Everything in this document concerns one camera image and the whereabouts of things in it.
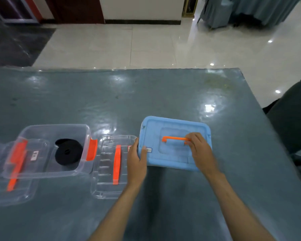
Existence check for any person's right hand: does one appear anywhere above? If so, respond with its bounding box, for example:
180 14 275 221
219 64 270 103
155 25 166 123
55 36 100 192
184 132 221 179

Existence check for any person's left hand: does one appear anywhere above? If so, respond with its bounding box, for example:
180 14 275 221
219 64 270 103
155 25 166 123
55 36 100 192
126 137 148 190

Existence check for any blue lid orange handle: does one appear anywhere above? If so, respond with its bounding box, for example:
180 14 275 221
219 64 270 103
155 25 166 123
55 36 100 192
138 116 213 173

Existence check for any clear lid orange handle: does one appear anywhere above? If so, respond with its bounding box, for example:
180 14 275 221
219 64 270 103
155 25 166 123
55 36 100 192
90 135 139 200
0 138 51 208

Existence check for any narrow black resistance band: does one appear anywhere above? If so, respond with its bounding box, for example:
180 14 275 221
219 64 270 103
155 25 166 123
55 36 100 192
55 141 84 166

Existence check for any wide black resistance band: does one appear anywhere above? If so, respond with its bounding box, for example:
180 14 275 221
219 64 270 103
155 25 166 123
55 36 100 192
55 139 77 147

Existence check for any person's right forearm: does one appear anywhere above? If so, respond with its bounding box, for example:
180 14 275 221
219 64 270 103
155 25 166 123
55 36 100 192
207 172 275 241

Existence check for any person's left forearm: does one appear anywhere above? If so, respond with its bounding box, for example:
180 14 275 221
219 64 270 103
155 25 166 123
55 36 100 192
89 184 141 241

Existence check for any dark grey cushioned seat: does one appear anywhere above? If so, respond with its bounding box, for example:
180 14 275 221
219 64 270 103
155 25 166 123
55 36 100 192
262 76 301 193

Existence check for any teal felt table cover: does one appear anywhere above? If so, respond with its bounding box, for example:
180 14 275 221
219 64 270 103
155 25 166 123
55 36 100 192
0 67 301 241

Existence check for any round table with teal cloth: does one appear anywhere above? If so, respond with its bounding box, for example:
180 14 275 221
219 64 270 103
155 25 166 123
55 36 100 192
229 0 301 26

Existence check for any dark brown wooden door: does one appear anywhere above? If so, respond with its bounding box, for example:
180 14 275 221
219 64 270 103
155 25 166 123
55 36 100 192
44 0 105 25

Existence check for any white framed glass door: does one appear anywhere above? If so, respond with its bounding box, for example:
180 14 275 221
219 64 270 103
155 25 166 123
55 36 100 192
0 0 43 25

